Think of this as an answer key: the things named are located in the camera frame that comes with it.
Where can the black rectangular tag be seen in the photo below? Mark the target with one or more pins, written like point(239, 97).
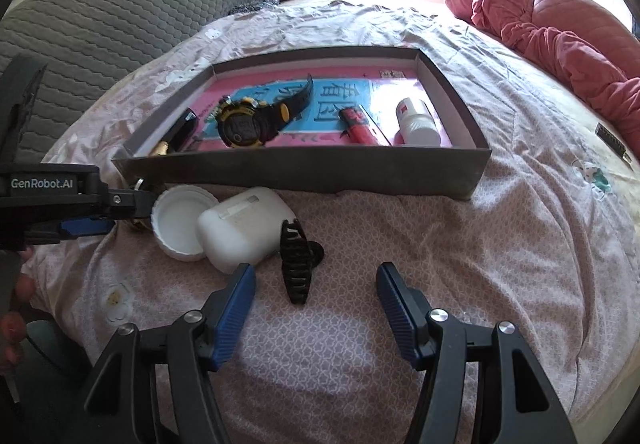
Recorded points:
point(611, 136)

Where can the black and yellow wristwatch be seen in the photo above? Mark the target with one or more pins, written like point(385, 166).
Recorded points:
point(242, 128)

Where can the person's left hand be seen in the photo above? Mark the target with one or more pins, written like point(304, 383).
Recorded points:
point(22, 289)

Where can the grey quilted headboard cover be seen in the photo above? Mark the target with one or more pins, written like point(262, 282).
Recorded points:
point(125, 13)

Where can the red lighter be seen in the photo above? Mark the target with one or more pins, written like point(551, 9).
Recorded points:
point(357, 123)

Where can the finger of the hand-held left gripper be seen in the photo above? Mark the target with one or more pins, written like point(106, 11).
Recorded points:
point(85, 227)
point(132, 204)

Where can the white round jar lid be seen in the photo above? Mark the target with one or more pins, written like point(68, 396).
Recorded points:
point(175, 224)

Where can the white earbuds case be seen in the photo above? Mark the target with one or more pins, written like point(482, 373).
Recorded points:
point(240, 229)

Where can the pink floral printed blanket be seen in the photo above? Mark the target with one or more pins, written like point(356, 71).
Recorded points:
point(450, 274)

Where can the dark patterned cloth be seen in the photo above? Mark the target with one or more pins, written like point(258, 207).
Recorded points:
point(252, 6)

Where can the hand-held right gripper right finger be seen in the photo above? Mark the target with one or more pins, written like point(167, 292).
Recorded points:
point(397, 314)

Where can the black hair claw clip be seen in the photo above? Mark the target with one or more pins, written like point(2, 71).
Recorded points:
point(295, 269)

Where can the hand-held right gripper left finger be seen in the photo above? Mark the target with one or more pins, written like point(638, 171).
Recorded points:
point(235, 314)

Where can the white medicine bottle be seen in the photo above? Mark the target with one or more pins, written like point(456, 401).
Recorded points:
point(417, 126)

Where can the grey cardboard box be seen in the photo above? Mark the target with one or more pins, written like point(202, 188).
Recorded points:
point(300, 168)

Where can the black faceted gold-tipped lipstick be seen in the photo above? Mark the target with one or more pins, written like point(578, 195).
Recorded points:
point(182, 126)

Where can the pink quilted duvet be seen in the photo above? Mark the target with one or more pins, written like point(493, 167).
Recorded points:
point(550, 38)

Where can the pink and blue book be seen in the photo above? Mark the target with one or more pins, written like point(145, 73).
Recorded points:
point(320, 123)

